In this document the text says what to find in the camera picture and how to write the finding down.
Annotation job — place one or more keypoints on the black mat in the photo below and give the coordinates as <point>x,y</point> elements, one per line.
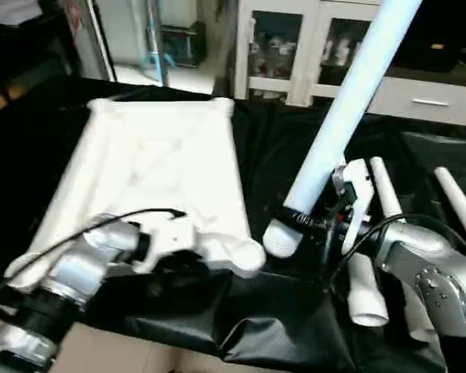
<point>264,163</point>

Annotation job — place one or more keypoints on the white glass-door cabinet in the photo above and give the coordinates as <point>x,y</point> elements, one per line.
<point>310,50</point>

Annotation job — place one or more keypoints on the white plastic table leg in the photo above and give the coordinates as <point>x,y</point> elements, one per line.
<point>367,291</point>
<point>345,97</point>
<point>462,210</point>
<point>386,190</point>

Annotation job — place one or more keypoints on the white plastic table top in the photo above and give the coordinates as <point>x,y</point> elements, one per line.
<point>151,163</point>

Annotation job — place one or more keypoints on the light blue plastic stand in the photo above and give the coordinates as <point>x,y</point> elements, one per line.
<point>157,58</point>

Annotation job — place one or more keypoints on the white drawer unit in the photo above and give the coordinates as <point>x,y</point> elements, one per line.
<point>396,101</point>

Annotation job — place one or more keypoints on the black box with orange label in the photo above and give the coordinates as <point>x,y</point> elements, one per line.
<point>427,31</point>

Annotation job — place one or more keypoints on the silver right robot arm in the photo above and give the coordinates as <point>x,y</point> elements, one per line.
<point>431,264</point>

